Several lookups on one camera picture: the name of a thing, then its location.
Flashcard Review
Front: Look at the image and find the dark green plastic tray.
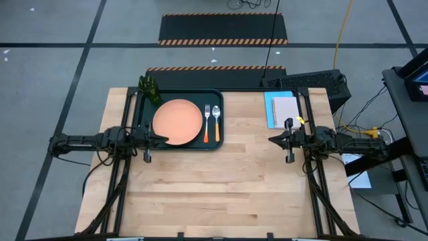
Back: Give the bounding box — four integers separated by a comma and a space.
135, 88, 224, 151

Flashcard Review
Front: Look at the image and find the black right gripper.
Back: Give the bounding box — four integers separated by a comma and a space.
268, 117, 306, 164

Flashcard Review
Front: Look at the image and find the yellow power cable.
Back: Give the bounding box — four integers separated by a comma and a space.
333, 0, 380, 137

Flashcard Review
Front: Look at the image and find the black metal rig frame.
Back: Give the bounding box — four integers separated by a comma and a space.
75, 86, 362, 241

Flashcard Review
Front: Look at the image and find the grey side desk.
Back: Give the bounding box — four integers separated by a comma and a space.
382, 65, 428, 158

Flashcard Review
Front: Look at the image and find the green ribbed glass cup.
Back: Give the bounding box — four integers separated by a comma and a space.
138, 75, 164, 107

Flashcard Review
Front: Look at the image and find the black keyboard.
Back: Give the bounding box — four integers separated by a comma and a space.
417, 157, 428, 191

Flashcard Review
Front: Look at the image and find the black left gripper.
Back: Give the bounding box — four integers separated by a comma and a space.
132, 120, 169, 164

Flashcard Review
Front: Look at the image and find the pink spiral notebook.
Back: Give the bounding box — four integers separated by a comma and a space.
272, 96, 303, 130

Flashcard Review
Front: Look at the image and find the orange-handled metal fork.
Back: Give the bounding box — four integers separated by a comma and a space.
203, 104, 211, 144

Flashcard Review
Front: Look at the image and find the black laptop computer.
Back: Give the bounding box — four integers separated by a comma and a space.
397, 48, 428, 103

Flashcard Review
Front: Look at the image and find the orange round plate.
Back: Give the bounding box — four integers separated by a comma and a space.
152, 98, 204, 146

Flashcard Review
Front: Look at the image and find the black coiled floor cable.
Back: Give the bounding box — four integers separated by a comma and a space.
227, 0, 272, 10

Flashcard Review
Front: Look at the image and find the black hanging cable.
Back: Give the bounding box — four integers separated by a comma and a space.
259, 0, 281, 88

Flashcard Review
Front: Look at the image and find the orange-handled metal spoon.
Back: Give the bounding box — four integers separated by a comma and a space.
211, 104, 222, 143

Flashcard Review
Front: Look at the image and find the black desk leg beam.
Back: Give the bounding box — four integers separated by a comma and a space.
344, 136, 414, 177

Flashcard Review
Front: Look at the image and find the black hazard-striped floor mat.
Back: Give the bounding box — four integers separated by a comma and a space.
158, 12, 289, 47
143, 65, 288, 90

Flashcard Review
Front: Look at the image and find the white paper sheet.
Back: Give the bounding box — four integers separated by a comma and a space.
341, 152, 372, 189

